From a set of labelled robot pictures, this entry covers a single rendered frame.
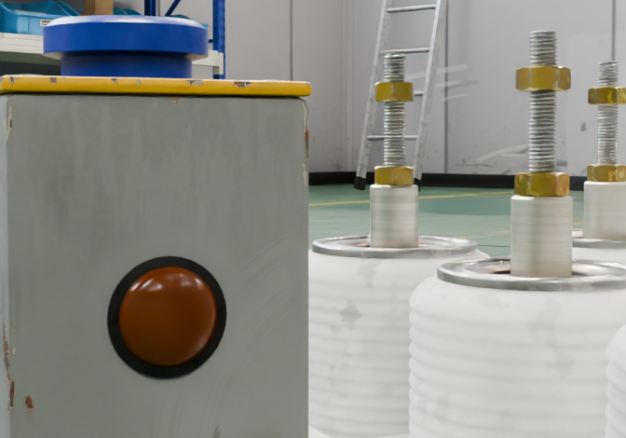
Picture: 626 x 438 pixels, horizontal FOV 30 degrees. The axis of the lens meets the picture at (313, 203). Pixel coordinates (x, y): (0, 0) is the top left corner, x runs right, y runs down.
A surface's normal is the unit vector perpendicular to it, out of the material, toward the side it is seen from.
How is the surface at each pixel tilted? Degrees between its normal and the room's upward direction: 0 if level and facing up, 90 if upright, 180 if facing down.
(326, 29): 90
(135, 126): 90
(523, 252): 90
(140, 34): 90
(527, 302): 43
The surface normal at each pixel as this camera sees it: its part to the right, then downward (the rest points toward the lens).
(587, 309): 0.12, -0.50
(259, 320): 0.39, 0.05
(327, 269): -0.56, -0.50
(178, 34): 0.76, 0.04
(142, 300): 0.18, -0.07
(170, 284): 0.36, -0.20
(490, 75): -0.65, 0.04
